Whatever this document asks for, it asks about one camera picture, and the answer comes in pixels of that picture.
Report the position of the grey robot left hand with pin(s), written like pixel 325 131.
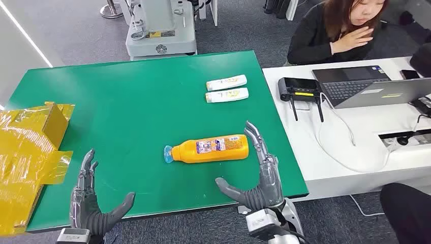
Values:
pixel 86 212

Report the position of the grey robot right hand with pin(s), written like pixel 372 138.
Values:
pixel 269 185

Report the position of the orange bottle with blue cap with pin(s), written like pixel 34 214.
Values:
pixel 208 150

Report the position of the white robot base with column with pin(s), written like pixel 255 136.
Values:
pixel 161 37

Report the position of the white shampoo bottle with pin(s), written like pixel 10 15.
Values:
pixel 226 95
pixel 225 83

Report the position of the yellow taped cardboard box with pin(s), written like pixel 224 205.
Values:
pixel 23 151

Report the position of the black controller with antennas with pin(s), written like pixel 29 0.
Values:
pixel 298 88

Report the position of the grey laptop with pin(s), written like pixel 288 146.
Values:
pixel 380 94

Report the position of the black rounded object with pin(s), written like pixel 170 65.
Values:
pixel 410 215

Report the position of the desk socket recess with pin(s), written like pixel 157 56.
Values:
pixel 416 136

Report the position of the person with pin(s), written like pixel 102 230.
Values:
pixel 313 37

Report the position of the person's hand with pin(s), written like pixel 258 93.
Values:
pixel 352 39

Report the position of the black adapter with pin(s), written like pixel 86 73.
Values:
pixel 422 106

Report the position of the white panel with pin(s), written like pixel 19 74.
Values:
pixel 291 9

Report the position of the black items on floor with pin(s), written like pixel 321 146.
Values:
pixel 274 6

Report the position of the black phone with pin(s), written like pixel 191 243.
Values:
pixel 409 74

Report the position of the white furniture leg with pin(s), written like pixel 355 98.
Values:
pixel 212 11

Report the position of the black bulky object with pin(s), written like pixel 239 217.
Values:
pixel 421 60

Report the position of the metal stanchion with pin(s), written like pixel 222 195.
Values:
pixel 111 10

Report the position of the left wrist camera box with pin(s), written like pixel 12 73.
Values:
pixel 72 235

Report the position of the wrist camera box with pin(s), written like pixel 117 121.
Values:
pixel 72 235
pixel 261 224

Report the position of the table leg bracket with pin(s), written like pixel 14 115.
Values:
pixel 243 209

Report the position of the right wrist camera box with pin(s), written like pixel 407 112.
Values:
pixel 261 224

